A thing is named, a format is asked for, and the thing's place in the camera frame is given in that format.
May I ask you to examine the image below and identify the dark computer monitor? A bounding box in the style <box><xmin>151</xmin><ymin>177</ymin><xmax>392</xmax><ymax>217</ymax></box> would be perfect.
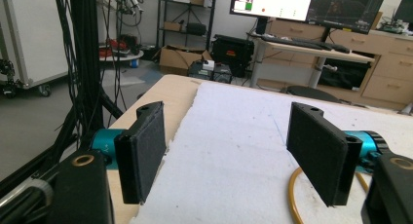
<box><xmin>305</xmin><ymin>0</ymin><xmax>389</xmax><ymax>35</ymax></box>

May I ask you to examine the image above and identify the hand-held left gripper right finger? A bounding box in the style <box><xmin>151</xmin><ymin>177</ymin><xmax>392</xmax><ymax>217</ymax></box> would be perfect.
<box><xmin>285</xmin><ymin>101</ymin><xmax>363</xmax><ymax>207</ymax></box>

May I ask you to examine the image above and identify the black equipment case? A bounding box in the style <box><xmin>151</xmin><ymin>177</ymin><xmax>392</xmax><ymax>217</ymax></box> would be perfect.
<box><xmin>210</xmin><ymin>34</ymin><xmax>255</xmax><ymax>78</ymax></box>

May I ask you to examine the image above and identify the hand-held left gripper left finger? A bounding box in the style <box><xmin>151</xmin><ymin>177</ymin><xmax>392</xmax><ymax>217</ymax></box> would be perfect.
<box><xmin>113</xmin><ymin>100</ymin><xmax>168</xmax><ymax>205</ymax></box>

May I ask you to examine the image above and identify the light wooden desk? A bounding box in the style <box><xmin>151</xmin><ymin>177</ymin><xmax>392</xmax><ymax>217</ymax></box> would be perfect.
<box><xmin>247</xmin><ymin>32</ymin><xmax>376</xmax><ymax>90</ymax></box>

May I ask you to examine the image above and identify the grey electronic device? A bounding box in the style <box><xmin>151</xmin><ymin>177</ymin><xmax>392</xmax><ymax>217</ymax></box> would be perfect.
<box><xmin>188</xmin><ymin>59</ymin><xmax>234</xmax><ymax>85</ymax></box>

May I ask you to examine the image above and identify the open cardboard box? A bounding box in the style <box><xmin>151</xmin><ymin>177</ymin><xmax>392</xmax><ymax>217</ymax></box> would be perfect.
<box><xmin>152</xmin><ymin>44</ymin><xmax>213</xmax><ymax>76</ymax></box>

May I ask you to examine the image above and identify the round white platform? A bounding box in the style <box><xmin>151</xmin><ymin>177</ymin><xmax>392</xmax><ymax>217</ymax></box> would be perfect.
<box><xmin>98</xmin><ymin>42</ymin><xmax>144</xmax><ymax>68</ymax></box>

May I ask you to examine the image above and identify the black keyboard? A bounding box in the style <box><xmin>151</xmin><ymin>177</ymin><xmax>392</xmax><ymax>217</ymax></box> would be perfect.
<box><xmin>261</xmin><ymin>34</ymin><xmax>351</xmax><ymax>55</ymax></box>

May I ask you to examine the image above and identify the wooden drawer cabinet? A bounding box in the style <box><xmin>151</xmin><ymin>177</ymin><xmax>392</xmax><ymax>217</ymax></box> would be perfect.
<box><xmin>259</xmin><ymin>19</ymin><xmax>413</xmax><ymax>111</ymax></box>

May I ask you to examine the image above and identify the white foam mat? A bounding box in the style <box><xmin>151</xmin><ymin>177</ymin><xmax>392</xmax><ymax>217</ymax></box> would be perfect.
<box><xmin>129</xmin><ymin>81</ymin><xmax>413</xmax><ymax>224</ymax></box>

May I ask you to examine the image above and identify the yellow cable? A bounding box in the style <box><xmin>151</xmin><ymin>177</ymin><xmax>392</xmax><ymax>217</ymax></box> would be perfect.
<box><xmin>287</xmin><ymin>167</ymin><xmax>370</xmax><ymax>224</ymax></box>

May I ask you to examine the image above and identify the black metal stand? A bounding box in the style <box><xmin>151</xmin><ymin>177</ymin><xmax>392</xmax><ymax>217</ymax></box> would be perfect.
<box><xmin>0</xmin><ymin>0</ymin><xmax>125</xmax><ymax>199</ymax></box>

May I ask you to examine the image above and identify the black metal shelf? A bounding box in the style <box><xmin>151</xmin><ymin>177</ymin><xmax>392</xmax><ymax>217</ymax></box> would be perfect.
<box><xmin>155</xmin><ymin>0</ymin><xmax>218</xmax><ymax>52</ymax></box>

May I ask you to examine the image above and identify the white wheeled case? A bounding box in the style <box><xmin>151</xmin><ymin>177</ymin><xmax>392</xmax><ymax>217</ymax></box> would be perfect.
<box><xmin>0</xmin><ymin>0</ymin><xmax>71</xmax><ymax>97</ymax></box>

